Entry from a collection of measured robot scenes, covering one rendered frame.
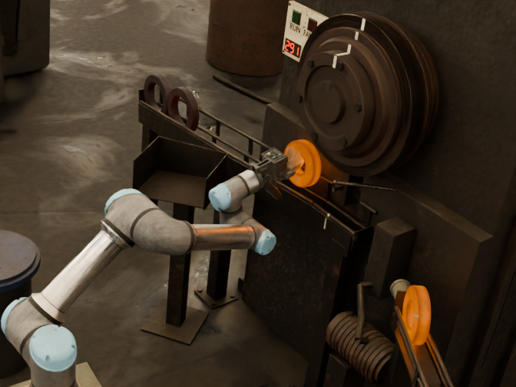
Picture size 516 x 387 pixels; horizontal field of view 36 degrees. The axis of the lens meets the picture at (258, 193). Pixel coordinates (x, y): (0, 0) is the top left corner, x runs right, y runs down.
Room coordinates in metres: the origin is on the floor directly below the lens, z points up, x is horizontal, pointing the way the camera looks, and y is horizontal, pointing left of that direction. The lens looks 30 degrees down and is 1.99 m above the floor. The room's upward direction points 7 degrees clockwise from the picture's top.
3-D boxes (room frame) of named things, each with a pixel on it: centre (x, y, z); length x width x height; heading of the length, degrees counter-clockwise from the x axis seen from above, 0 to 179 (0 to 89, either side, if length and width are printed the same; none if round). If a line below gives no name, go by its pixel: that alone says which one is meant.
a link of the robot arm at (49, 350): (1.54, 0.48, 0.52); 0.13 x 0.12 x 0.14; 45
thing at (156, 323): (2.35, 0.27, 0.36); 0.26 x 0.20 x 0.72; 76
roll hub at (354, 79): (2.06, -0.18, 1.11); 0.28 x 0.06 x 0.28; 41
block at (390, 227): (1.96, -0.42, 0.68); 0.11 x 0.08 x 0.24; 131
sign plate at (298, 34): (2.45, -0.11, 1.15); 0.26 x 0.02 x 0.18; 41
